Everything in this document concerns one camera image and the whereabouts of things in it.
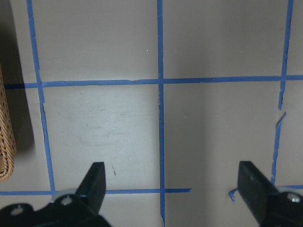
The brown wicker basket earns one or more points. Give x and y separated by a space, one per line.
7 139

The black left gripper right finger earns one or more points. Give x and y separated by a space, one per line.
255 189

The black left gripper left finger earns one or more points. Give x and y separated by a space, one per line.
92 189

